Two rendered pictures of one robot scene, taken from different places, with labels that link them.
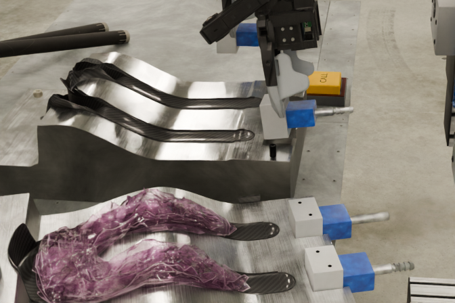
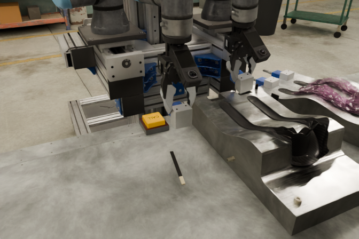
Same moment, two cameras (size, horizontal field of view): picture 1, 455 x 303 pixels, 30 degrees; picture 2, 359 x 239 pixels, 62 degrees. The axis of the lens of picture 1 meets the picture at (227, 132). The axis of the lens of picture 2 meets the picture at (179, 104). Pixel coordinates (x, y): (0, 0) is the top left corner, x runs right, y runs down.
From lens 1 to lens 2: 1.91 m
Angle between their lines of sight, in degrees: 102
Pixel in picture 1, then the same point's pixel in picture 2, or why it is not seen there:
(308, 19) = not seen: hidden behind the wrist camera
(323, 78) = (153, 117)
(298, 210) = (274, 79)
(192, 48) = (114, 207)
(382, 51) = not seen: outside the picture
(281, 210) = (270, 90)
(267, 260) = (294, 86)
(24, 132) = (331, 177)
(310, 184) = not seen: hidden behind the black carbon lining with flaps
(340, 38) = (69, 143)
